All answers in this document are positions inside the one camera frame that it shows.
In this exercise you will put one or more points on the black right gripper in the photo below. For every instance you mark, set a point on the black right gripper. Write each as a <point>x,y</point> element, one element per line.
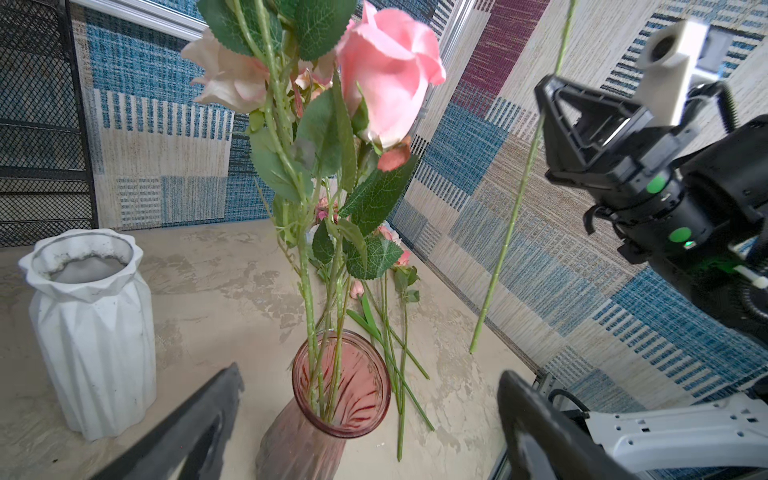
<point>594,141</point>

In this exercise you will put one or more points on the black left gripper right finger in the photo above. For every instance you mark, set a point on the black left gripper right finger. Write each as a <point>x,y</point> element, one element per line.
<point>542,443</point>

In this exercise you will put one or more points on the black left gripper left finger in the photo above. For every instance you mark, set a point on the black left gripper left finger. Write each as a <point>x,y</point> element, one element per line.
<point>191,441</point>

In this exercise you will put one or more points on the green leafy flower stem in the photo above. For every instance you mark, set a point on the green leafy flower stem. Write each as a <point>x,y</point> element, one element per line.
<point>523,184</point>

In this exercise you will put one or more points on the pink ribbed glass vase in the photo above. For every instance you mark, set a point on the pink ribbed glass vase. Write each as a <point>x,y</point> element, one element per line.
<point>306,440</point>

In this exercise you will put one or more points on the pink rose stem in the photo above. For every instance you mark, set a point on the pink rose stem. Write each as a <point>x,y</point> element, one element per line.
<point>387,61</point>

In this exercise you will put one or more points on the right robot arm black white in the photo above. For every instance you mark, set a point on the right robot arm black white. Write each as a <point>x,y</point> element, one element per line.
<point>726,166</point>

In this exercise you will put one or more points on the white ribbed ceramic vase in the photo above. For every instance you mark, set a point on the white ribbed ceramic vase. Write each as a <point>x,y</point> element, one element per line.
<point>92,316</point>

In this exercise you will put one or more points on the pile of artificial flowers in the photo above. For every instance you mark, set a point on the pile of artificial flowers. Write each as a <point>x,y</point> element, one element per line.
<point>384,313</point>

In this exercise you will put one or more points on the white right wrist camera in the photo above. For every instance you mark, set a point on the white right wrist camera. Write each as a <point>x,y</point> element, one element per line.
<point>675,59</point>

